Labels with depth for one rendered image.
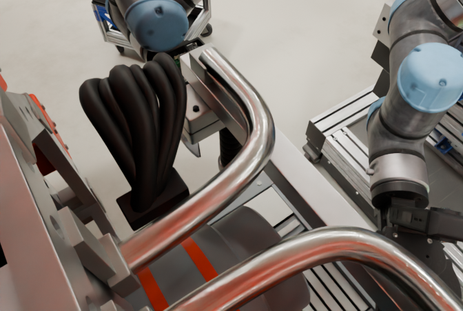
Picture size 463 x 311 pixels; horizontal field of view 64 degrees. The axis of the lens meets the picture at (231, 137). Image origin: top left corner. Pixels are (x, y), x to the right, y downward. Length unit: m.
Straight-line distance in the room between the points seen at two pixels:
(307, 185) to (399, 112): 0.23
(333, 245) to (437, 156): 1.16
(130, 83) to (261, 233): 0.19
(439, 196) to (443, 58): 0.87
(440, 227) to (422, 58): 0.19
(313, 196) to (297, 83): 1.44
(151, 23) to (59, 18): 1.79
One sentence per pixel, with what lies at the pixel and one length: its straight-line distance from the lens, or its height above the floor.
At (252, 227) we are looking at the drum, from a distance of 0.39.
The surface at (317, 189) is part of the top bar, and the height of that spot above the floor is 0.98.
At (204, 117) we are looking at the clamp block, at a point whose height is 0.94.
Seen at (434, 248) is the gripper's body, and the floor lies 0.84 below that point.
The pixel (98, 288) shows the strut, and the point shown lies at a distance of 0.26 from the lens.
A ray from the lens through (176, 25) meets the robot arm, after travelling 0.51.
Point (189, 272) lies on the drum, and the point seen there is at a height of 0.92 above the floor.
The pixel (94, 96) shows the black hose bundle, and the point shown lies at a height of 1.04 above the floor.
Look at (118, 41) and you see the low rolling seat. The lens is 1.82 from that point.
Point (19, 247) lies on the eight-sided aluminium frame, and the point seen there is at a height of 1.12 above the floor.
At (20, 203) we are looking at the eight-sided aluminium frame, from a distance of 0.19.
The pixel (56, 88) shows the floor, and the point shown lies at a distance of 1.89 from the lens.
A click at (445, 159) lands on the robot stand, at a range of 1.42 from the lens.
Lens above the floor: 1.27
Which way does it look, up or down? 56 degrees down
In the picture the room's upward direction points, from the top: straight up
